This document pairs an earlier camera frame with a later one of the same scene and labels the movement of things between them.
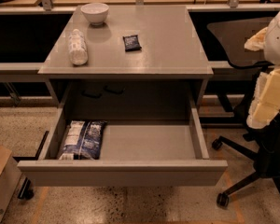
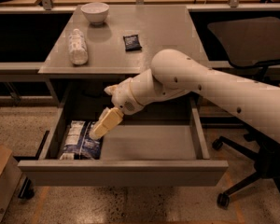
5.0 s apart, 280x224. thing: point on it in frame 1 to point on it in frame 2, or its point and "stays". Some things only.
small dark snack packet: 132,43 stays
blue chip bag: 83,140 stays
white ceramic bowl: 95,12 stays
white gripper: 278,39 to 123,96
